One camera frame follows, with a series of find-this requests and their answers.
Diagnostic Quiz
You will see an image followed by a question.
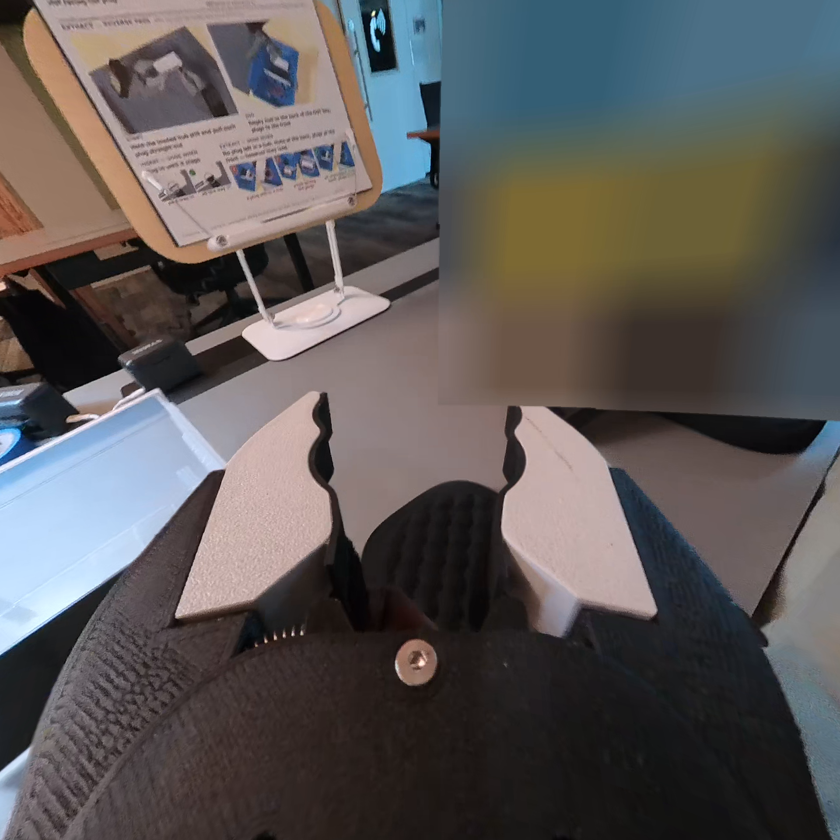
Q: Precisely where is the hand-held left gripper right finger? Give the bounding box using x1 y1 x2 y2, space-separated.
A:
500 406 659 639

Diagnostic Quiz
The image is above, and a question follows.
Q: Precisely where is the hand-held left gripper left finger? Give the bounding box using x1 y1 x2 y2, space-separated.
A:
174 392 343 624

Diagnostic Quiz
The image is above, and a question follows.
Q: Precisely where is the dark rounded object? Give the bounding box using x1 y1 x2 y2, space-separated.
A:
563 407 829 455

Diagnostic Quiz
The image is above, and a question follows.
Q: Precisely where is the small black box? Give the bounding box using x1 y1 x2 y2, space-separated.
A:
118 338 203 395

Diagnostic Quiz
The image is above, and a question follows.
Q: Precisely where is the white board stand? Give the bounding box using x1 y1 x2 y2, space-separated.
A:
233 220 392 361

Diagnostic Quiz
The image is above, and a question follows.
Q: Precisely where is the clear plastic container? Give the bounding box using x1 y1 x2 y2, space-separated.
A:
0 387 228 657

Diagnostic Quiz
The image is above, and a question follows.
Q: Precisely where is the black office chair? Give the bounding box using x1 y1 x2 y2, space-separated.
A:
154 246 271 332

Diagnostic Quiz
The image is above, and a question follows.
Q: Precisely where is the dark box with blue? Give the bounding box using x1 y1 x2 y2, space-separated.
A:
0 382 81 460

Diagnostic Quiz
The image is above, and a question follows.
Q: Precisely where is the instruction sheet on white stand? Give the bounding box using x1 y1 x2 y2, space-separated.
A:
21 0 384 265

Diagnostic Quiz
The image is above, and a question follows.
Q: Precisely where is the person's cream sweatshirt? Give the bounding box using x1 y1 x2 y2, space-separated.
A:
751 453 840 840

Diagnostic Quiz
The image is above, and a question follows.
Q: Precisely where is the wooden desk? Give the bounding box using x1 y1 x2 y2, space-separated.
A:
0 226 140 280

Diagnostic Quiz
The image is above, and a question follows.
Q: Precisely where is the printed instruction sheet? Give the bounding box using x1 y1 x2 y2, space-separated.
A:
31 0 370 248

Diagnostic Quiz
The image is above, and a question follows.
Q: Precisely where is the dark chair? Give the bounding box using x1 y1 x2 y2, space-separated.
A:
418 80 442 191

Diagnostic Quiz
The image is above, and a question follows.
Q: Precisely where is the white cable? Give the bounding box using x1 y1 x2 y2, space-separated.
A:
64 386 147 424

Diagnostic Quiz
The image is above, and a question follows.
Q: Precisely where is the black wall sign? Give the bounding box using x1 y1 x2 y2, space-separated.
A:
358 0 399 74

